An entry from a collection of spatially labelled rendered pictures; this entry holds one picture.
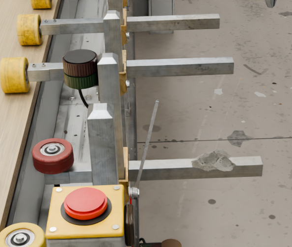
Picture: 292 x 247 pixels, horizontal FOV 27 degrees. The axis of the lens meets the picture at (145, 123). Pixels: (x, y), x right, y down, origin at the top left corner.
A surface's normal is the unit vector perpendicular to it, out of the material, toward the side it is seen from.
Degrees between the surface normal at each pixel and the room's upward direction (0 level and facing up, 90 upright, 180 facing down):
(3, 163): 0
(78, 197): 0
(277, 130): 0
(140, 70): 90
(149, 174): 90
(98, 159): 90
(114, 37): 90
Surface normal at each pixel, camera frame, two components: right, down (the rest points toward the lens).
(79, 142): -0.03, -0.84
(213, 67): 0.03, 0.54
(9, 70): 0.00, -0.12
